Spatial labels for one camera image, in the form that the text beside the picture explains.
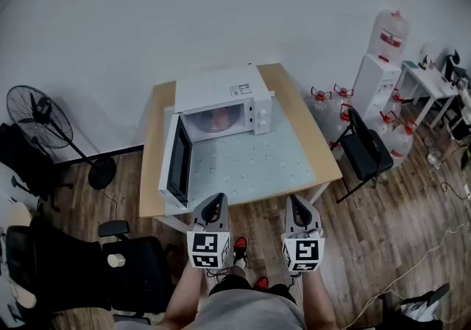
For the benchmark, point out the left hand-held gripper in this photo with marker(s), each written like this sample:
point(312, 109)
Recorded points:
point(208, 247)

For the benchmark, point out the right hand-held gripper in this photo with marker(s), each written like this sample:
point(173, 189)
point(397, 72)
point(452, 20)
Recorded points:
point(305, 251)

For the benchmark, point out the reddish cup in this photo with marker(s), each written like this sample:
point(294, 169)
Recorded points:
point(221, 119)

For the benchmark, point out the white microwave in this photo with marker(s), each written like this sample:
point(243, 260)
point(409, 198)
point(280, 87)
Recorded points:
point(221, 94)

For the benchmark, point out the person's right forearm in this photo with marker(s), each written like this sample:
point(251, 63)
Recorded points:
point(318, 299)

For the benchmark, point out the person's left forearm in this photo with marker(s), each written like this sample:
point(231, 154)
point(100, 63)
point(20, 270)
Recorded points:
point(184, 295)

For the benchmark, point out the person's left red black shoe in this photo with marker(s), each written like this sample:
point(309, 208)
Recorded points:
point(240, 247)

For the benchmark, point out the person's red black shoe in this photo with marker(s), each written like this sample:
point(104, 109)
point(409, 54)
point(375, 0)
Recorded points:
point(240, 247)
point(261, 281)

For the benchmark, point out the pale dotted table mat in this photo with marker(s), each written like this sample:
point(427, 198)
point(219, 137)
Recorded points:
point(254, 163)

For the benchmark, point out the person's black shorts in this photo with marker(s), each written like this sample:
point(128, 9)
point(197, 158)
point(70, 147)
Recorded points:
point(228, 281)

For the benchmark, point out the person's right red black shoe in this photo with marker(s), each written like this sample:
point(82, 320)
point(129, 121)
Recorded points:
point(261, 281)

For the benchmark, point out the black folding chair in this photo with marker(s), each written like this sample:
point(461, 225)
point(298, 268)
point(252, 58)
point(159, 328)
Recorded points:
point(364, 151)

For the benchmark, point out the black office chair with armrests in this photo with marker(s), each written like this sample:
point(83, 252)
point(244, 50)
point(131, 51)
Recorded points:
point(136, 273)

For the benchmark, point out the person's grey shirt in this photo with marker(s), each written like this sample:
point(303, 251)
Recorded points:
point(250, 312)

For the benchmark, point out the cream round roll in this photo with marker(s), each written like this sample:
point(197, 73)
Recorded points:
point(116, 260)

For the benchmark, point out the wooden table with white legs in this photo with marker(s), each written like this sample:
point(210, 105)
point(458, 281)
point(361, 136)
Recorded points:
point(294, 100)

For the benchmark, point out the white water dispenser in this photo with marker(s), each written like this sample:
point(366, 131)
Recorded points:
point(373, 85)

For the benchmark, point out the black bag with white paper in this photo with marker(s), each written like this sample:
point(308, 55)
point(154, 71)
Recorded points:
point(423, 308)

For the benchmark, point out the white side table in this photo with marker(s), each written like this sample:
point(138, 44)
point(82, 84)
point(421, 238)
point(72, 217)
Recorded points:
point(428, 78)

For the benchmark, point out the black standing fan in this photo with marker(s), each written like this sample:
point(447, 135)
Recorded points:
point(40, 118)

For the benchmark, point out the black swivel chair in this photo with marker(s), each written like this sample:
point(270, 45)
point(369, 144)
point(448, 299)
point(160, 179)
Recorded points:
point(22, 163)

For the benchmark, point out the large clear water bottle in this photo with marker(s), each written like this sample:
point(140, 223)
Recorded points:
point(390, 34)

